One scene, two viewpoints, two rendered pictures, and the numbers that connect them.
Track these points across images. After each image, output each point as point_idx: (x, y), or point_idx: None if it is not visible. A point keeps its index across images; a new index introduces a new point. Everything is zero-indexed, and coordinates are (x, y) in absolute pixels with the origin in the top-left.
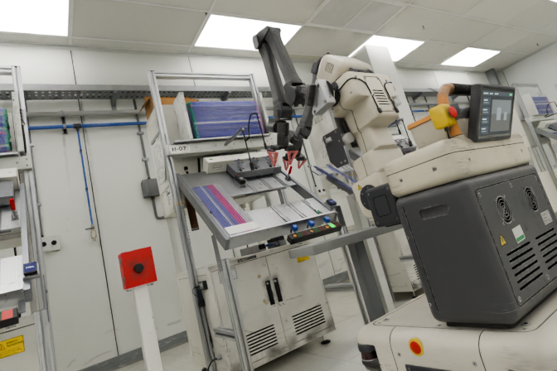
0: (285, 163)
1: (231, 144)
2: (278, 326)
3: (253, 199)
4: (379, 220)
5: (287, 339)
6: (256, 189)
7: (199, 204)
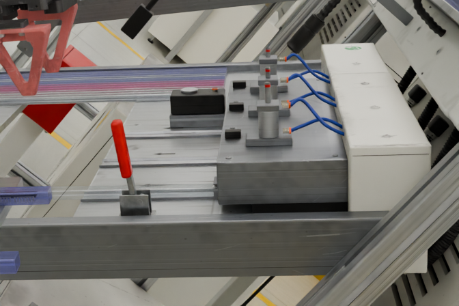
0: (59, 36)
1: (414, 27)
2: None
3: None
4: None
5: None
6: (130, 140)
7: (121, 65)
